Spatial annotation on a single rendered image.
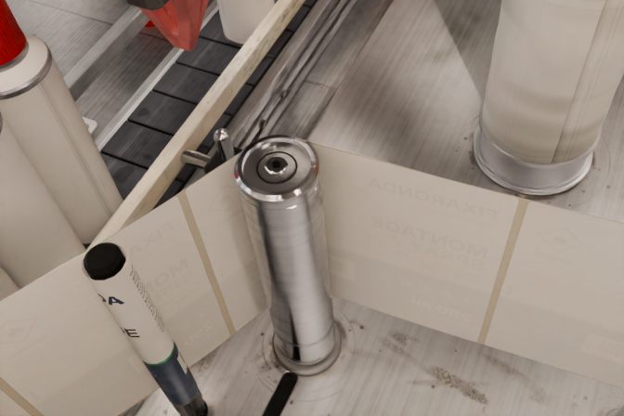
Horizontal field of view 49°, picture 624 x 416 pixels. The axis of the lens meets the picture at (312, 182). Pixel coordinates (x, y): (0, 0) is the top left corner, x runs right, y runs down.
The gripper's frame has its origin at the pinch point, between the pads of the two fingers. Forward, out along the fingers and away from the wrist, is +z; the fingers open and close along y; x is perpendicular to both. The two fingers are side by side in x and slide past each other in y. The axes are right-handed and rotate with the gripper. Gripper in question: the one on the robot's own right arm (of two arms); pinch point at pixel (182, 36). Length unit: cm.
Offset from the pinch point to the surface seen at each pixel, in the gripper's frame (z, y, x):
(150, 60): 18.8, 12.3, 16.8
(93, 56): 5.4, 0.5, 9.7
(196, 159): 10.6, -1.9, 0.4
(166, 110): 13.7, 3.6, 7.6
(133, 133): 13.6, 0.3, 8.8
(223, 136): 6.7, -1.8, -2.7
